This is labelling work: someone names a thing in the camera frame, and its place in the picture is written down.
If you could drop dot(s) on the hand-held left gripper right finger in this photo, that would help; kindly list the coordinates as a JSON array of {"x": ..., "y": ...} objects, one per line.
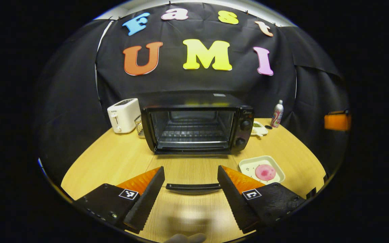
[{"x": 235, "y": 199}]

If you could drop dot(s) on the white square plate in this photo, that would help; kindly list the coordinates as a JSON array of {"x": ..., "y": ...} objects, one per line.
[{"x": 247, "y": 167}]

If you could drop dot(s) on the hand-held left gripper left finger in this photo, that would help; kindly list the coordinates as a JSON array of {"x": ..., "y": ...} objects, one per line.
[{"x": 145, "y": 199}]

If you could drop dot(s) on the white divided grain dish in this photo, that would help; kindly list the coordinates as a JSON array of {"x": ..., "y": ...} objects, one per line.
[{"x": 259, "y": 130}]

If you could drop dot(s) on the black electric oven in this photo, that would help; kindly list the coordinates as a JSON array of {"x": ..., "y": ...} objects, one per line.
[{"x": 245, "y": 135}]

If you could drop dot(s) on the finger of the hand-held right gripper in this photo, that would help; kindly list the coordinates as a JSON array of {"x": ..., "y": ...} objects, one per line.
[{"x": 338, "y": 121}]

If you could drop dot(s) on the black backdrop cloth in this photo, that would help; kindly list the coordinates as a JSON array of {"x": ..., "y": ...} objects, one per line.
[{"x": 181, "y": 84}]

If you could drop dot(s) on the white toaster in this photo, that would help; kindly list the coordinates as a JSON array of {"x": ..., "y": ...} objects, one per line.
[{"x": 123, "y": 116}]

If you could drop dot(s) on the pink round patty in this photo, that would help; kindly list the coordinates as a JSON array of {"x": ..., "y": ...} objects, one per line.
[{"x": 265, "y": 172}]

